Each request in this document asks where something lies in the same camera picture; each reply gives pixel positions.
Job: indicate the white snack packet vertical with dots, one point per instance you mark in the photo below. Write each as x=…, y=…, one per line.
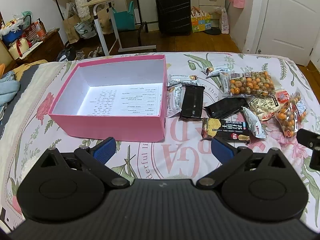
x=225, y=83

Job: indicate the brown paper bag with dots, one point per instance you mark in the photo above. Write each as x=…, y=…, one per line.
x=69, y=26

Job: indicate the black snack bar packet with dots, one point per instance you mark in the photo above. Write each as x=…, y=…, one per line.
x=192, y=103

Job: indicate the clear bag coated peanuts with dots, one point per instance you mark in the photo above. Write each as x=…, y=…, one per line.
x=251, y=84

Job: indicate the white door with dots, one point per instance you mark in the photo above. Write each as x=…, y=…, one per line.
x=290, y=29

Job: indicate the white snack packet horizontal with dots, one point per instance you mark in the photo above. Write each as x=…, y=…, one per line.
x=185, y=80

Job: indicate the small red white packet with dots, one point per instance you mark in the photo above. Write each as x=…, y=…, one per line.
x=282, y=96

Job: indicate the white small snack packet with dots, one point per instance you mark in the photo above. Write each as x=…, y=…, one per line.
x=254, y=124

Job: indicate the beige printed snack bag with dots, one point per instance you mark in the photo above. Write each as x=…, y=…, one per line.
x=265, y=108

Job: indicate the white patterned paper bag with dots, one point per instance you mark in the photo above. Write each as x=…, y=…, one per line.
x=223, y=20

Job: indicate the black gold cracker packet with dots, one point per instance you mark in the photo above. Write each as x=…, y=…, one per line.
x=225, y=130

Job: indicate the floral bed sheet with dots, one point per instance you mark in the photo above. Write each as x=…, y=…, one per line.
x=27, y=129

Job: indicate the light blue blanket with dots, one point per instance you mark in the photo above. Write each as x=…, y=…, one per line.
x=9, y=87

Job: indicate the teal shopping bag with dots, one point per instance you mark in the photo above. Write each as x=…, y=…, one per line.
x=125, y=20

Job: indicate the dark wooden nightstand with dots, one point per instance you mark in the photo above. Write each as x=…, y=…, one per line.
x=48, y=50

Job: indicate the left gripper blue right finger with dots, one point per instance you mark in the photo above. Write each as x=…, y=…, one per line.
x=231, y=158

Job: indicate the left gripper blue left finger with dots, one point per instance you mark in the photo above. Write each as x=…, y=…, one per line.
x=95, y=159

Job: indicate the pink cardboard box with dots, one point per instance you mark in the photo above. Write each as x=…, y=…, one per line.
x=120, y=97

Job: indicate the black suitcase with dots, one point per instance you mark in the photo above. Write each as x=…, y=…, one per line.
x=174, y=17

